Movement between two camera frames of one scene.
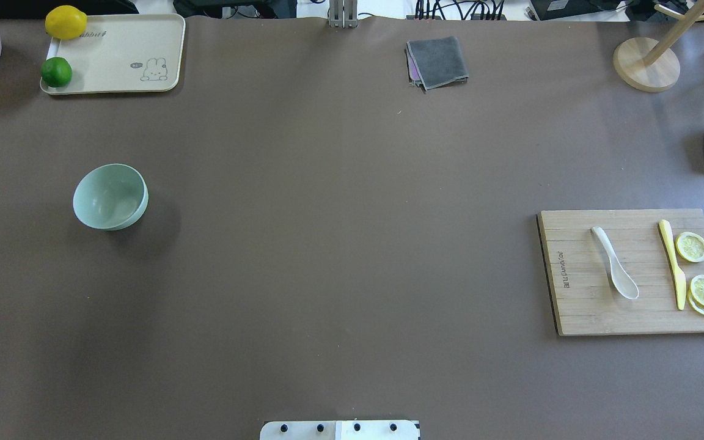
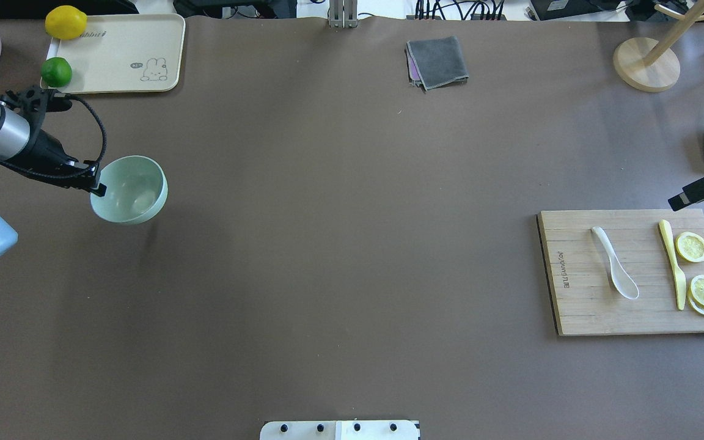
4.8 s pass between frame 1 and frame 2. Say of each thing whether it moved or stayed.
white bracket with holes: stayed
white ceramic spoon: stayed
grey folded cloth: stayed
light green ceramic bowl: moved
